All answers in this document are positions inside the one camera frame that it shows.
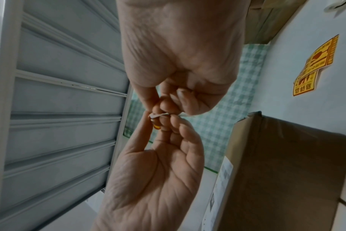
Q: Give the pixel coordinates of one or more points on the person's left hand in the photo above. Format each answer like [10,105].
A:
[153,180]

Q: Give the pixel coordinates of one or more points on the person's right hand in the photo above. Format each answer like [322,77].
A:
[178,45]

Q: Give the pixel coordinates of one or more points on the small white orange sticker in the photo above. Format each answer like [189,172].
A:
[157,116]

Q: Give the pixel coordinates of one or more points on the white shipping label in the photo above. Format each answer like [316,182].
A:
[220,180]

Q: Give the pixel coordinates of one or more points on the green checkered cloth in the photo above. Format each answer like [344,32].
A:
[233,94]

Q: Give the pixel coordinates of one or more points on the small brown cardboard box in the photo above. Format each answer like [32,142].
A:
[268,22]

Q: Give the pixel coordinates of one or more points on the white louvered shutter door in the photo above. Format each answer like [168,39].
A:
[61,101]

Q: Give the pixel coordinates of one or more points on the large brown cardboard box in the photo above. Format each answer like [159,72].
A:
[281,176]

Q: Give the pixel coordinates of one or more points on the yellow warning sticker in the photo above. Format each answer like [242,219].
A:
[305,83]
[322,54]

